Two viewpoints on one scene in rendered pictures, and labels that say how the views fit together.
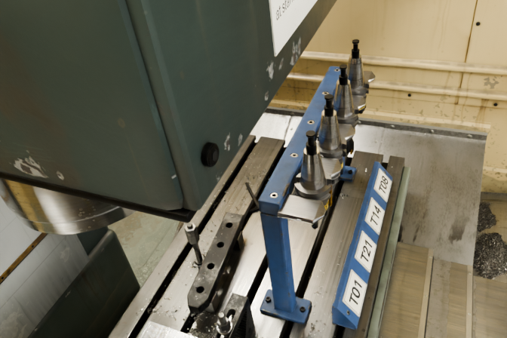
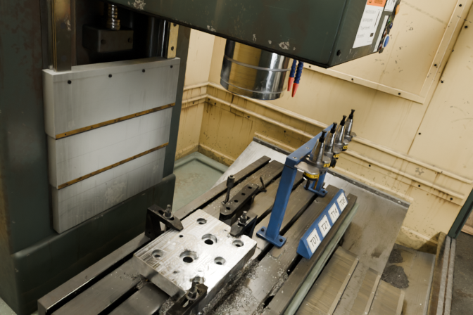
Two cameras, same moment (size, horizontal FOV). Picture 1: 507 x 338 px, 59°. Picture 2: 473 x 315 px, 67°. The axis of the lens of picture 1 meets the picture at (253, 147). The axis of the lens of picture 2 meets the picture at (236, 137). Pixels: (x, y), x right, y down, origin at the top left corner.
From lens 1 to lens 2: 0.51 m
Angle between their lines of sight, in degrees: 13
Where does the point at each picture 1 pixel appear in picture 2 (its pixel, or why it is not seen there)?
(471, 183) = (393, 228)
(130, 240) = not seen: hidden behind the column
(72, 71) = (322, 17)
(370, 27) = (358, 117)
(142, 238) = (177, 198)
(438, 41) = (395, 137)
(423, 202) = (361, 230)
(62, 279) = (148, 182)
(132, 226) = not seen: hidden behind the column
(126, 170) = (319, 47)
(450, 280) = (365, 274)
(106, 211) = (264, 92)
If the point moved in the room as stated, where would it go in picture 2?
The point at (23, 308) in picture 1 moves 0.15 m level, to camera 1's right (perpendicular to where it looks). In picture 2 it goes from (127, 183) to (168, 192)
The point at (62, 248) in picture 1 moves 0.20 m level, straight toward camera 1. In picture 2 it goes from (155, 164) to (172, 193)
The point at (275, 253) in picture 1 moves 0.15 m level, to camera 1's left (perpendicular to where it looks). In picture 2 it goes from (281, 193) to (236, 184)
